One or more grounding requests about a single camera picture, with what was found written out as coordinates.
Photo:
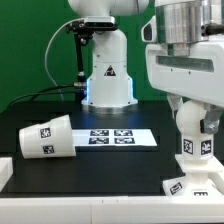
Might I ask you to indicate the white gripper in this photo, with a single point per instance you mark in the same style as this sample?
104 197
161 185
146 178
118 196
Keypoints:
200 76

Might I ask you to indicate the white lamp bulb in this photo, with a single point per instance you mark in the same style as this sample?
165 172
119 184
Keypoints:
196 146

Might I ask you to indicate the white lamp shade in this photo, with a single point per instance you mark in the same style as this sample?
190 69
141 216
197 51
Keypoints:
50 139

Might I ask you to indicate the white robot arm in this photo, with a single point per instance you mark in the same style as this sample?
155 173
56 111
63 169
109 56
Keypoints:
184 53

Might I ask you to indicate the white marker sheet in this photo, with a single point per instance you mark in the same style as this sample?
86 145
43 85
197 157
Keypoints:
113 137

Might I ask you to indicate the white right rail block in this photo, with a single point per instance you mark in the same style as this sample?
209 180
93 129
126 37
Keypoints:
218 179

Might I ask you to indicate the white rail block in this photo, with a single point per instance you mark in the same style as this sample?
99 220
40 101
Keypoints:
218 179
6 171

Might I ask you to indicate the white front rail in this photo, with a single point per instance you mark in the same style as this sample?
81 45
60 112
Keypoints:
112 210

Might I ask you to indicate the black camera on stand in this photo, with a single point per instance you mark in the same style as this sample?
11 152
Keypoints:
83 30

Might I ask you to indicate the white left rail block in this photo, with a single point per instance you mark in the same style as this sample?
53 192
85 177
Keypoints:
6 171

